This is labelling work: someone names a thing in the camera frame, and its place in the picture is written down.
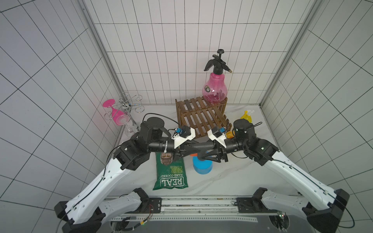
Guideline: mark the yellow watering can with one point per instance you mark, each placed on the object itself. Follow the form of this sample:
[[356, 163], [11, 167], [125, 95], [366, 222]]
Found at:
[[230, 134]]

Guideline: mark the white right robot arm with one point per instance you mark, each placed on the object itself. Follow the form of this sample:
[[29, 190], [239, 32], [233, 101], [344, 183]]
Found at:
[[322, 206]]

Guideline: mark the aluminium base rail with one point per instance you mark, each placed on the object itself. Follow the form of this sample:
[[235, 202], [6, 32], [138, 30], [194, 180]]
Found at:
[[211, 208]]

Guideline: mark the chrome wine glass rack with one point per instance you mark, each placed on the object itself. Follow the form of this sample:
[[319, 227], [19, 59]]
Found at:
[[128, 104]]

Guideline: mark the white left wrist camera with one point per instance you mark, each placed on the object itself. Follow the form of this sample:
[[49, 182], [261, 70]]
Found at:
[[182, 135]]

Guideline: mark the clear wine glass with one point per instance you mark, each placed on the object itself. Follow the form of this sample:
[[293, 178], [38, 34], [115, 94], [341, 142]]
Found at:
[[130, 130]]

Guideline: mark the yellow spray bottle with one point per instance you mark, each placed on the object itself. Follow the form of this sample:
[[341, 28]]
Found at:
[[248, 115]]

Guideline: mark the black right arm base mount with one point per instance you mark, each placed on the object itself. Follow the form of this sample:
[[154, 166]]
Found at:
[[253, 204]]

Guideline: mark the pink pressure sprayer bottle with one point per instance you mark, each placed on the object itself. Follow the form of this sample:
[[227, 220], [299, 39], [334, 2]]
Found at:
[[215, 90]]

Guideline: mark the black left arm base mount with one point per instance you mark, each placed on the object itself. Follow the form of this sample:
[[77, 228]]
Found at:
[[152, 205]]

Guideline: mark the green chips bag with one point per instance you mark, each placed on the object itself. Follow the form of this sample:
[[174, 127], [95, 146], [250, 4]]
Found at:
[[170, 174]]

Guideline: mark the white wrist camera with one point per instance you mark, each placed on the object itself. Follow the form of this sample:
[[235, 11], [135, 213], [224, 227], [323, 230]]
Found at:
[[218, 135], [182, 135]]

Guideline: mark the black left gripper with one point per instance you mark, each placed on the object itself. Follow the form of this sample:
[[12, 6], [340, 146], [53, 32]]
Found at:
[[186, 151]]

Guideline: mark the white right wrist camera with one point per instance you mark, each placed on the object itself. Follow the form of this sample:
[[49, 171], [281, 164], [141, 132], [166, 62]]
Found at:
[[218, 135]]

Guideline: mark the blue spray bottle orange trigger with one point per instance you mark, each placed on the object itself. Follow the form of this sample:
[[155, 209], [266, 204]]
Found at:
[[201, 167]]

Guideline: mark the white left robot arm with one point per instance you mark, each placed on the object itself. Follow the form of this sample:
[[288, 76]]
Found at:
[[88, 211]]

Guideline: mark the pink wine glass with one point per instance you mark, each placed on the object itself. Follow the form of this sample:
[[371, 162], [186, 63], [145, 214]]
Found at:
[[118, 116]]

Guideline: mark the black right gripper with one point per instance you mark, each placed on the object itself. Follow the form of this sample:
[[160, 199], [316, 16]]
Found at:
[[217, 149]]

